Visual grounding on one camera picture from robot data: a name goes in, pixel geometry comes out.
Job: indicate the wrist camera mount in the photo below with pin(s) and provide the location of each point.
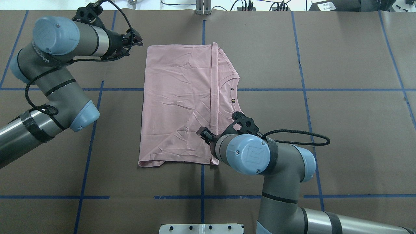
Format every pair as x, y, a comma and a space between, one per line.
90, 14
242, 125

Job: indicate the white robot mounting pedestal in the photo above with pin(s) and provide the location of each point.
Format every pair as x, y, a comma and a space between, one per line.
218, 228

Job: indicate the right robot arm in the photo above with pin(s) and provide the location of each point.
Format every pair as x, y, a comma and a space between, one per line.
284, 168

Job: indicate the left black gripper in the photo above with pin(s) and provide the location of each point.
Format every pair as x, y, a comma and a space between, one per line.
114, 40

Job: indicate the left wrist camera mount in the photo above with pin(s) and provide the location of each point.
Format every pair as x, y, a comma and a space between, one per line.
90, 14

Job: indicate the pink Snoopy t-shirt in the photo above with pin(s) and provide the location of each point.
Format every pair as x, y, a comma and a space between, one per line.
185, 87

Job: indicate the aluminium frame post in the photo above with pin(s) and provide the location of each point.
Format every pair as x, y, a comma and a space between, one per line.
203, 7

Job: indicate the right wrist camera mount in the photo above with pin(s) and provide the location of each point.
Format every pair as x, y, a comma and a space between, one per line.
242, 125

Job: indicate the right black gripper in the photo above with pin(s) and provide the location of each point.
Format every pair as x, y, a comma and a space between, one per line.
213, 145

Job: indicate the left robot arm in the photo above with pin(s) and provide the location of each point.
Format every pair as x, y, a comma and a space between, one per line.
56, 99

